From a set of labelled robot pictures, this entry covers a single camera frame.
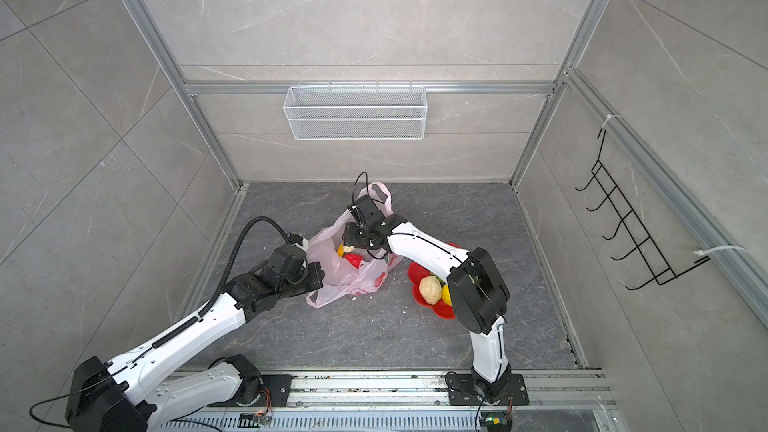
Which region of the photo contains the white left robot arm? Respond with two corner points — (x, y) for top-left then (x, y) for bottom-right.
(60, 216), (324, 431)

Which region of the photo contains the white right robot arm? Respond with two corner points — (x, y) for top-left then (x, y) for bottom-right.
(343, 195), (512, 404)

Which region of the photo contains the pink plastic bag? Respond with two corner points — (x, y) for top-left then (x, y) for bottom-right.
(306, 211), (403, 309)

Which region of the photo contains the white wire mesh basket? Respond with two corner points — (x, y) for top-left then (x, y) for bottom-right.
(283, 85), (428, 141)

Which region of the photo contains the red flower-shaped bowl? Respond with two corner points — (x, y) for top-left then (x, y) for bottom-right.
(407, 262), (456, 320)

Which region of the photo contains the red fake apple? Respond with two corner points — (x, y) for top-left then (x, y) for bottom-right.
(343, 253), (364, 269)

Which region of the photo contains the yellow fake lemon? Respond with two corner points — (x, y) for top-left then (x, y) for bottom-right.
(441, 284), (452, 307)

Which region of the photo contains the black wire hook rack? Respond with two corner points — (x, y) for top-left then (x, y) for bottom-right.
(574, 129), (711, 291)

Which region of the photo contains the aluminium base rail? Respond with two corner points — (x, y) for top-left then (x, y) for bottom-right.
(160, 369), (627, 431)

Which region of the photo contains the cream fake fruit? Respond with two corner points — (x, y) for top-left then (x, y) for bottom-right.
(418, 275), (443, 306)

